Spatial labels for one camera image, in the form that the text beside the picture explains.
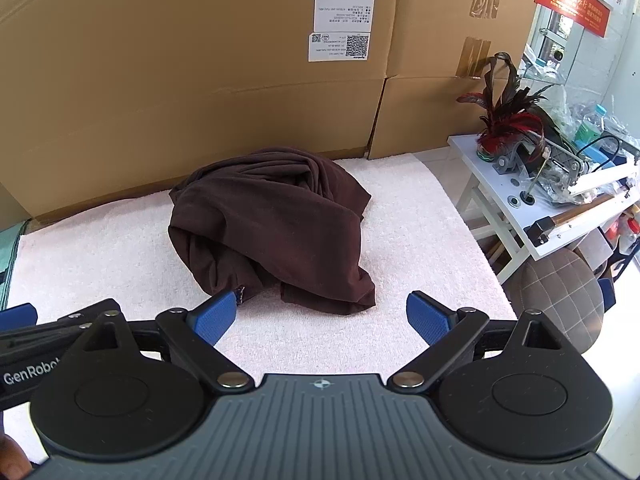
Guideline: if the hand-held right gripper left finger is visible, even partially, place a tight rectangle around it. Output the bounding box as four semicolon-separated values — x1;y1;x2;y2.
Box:
80;290;253;392

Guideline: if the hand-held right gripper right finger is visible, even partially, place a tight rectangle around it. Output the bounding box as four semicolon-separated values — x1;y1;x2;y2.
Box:
389;290;566;392

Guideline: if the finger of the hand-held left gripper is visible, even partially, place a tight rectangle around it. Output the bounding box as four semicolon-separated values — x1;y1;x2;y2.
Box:
0;299;122;357
0;303;39;332

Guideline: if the dark brown hoodie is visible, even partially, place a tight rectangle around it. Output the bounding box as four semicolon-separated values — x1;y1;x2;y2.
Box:
167;147;377;317

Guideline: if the teal sheet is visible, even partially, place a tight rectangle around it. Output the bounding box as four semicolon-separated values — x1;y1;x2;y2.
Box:
0;221;32;311

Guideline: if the pale fleece blanket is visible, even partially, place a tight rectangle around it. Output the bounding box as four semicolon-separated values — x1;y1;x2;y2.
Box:
2;152;519;466

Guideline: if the grey quilted stool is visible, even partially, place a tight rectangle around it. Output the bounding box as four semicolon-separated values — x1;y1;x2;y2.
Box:
520;247;607;358

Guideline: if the white side table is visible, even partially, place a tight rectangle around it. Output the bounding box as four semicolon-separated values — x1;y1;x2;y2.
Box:
446;132;640;286

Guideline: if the grey sealing machine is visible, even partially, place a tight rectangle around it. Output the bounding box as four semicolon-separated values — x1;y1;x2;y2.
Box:
492;135;640;201

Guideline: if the red black feather decoration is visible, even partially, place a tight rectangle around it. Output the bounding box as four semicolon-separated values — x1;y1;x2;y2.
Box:
456;52;556;162

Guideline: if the large cardboard box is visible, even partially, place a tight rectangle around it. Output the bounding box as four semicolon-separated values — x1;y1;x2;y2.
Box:
0;0;407;226

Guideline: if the clear plastic bag pile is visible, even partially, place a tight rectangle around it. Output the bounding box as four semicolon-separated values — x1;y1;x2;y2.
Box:
547;82;640;161

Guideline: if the clear plastic bottle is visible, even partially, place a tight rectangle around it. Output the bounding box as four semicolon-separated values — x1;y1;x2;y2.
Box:
574;104;608;143

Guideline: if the taped cardboard box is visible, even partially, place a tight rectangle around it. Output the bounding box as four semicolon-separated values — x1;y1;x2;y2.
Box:
367;0;546;161

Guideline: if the white code label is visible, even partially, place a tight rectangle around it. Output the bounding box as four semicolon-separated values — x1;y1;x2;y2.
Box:
307;31;371;63

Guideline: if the white shipping label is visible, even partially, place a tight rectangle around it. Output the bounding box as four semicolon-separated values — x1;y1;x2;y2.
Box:
314;0;376;32

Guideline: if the wooden-handled tool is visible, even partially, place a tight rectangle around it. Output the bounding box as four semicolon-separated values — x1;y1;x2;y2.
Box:
524;200;640;248

